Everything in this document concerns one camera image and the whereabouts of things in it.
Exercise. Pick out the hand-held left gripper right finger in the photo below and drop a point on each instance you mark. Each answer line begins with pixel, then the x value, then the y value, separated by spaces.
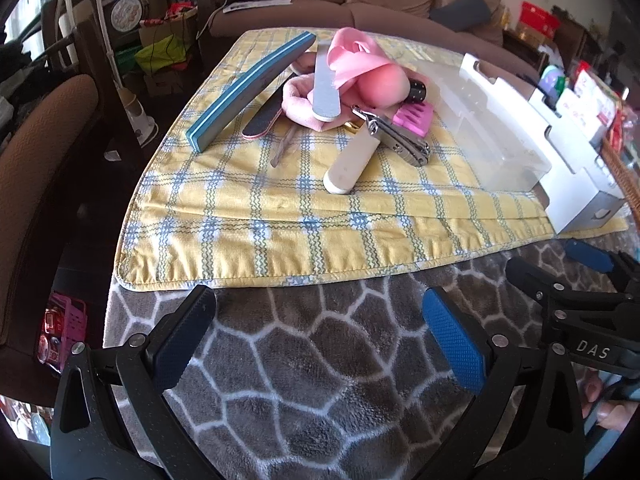
pixel 452 340

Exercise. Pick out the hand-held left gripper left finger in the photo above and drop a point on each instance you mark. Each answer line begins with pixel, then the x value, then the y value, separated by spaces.
pixel 182 335

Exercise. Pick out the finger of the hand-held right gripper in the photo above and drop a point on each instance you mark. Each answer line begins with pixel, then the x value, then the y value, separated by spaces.
pixel 590 255
pixel 540 280

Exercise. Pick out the white cardboard box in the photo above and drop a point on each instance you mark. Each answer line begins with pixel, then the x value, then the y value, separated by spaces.
pixel 565 180

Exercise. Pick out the clear plastic organizer box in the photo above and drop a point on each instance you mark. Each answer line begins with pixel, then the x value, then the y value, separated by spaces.
pixel 480 135

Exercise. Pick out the pink foam toe separator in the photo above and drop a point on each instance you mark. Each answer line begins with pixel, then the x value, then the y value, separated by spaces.
pixel 412 119

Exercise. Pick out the metal cuticle pusher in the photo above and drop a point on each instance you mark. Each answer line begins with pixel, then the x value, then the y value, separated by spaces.
pixel 282 146

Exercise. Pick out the black nail file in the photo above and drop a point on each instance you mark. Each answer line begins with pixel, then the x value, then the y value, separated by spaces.
pixel 262 115

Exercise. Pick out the gold cuticle nipper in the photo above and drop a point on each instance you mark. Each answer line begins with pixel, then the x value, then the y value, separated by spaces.
pixel 351 126

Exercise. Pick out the blue nail buffer block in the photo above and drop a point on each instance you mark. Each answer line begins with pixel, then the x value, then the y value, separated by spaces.
pixel 240 95

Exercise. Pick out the pink fleece cloth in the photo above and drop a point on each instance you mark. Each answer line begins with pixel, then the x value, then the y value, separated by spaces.
pixel 297 102

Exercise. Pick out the long light grey nail file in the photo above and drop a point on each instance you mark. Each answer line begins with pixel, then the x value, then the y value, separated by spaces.
pixel 326 85

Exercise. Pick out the pink satin cloth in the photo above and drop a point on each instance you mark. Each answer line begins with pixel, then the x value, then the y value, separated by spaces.
pixel 357 57

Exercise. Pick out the person's right hand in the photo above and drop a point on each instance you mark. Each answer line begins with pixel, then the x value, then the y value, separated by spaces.
pixel 597 392

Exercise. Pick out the wicker basket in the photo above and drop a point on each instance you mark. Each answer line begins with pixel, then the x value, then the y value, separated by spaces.
pixel 622 175

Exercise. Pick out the pink plastic basket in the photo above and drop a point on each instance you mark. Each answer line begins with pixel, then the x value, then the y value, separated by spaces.
pixel 62 330

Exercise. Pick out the grey patterned fleece blanket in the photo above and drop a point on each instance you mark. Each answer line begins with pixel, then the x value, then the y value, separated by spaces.
pixel 325 360

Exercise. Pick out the white pink-printed box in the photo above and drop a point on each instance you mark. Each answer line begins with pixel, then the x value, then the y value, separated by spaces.
pixel 592 105

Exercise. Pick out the yellow plaid cloth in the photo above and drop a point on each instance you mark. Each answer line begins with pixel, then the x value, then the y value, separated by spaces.
pixel 250 200

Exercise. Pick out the purple and green package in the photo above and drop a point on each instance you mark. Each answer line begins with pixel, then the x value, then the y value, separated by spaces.
pixel 554 82

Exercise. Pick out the silver toenail clipper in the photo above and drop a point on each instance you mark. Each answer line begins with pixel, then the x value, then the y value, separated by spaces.
pixel 395 142

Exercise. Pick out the white cylindrical case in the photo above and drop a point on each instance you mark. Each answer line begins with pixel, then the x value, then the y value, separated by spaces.
pixel 347 167

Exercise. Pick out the white garment steamer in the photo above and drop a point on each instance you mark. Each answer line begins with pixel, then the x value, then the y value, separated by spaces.
pixel 137 120

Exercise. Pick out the small black bottle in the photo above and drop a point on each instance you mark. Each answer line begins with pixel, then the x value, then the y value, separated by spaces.
pixel 417 91

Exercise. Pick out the red box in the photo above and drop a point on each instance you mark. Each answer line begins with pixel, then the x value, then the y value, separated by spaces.
pixel 539 20

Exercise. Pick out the brown upholstered chair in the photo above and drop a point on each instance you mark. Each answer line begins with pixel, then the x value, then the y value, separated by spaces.
pixel 45 135

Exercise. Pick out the pink round puff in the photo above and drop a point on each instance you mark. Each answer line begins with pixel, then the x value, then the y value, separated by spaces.
pixel 387 87

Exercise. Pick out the grey cushion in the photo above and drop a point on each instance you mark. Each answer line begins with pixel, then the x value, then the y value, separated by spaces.
pixel 460 10

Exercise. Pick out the green bag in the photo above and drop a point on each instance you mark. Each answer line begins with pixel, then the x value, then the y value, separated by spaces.
pixel 160 52

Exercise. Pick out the round tin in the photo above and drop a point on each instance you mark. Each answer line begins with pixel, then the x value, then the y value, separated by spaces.
pixel 127 14

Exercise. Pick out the white paper sheet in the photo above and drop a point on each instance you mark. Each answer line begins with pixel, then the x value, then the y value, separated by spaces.
pixel 255 6

